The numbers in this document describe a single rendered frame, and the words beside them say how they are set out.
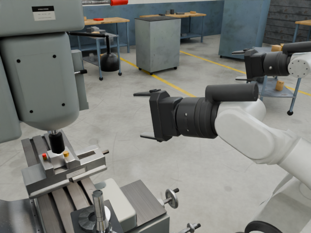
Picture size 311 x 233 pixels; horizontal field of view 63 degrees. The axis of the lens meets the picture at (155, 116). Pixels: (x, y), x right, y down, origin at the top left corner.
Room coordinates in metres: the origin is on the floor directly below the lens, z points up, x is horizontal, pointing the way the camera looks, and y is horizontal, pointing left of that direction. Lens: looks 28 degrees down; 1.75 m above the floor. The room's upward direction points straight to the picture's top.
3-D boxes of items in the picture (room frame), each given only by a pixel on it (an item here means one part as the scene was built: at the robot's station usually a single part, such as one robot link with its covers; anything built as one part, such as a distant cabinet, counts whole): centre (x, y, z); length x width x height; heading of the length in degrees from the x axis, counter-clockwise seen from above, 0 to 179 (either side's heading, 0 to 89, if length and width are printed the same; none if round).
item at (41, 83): (0.78, 0.37, 1.47); 0.21 x 0.19 x 0.32; 32
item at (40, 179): (0.92, 0.41, 1.02); 0.35 x 0.15 x 0.11; 124
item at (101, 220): (0.42, 0.13, 1.28); 0.03 x 0.03 x 0.11
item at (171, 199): (1.05, -0.06, 0.66); 0.16 x 0.12 x 0.12; 122
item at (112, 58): (0.94, 0.17, 1.49); 0.07 x 0.07 x 0.06
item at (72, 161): (0.94, 0.39, 1.05); 0.12 x 0.06 x 0.04; 34
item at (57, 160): (0.90, 0.44, 1.07); 0.06 x 0.05 x 0.06; 34
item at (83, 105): (0.84, 0.27, 1.44); 0.04 x 0.04 x 0.21; 32
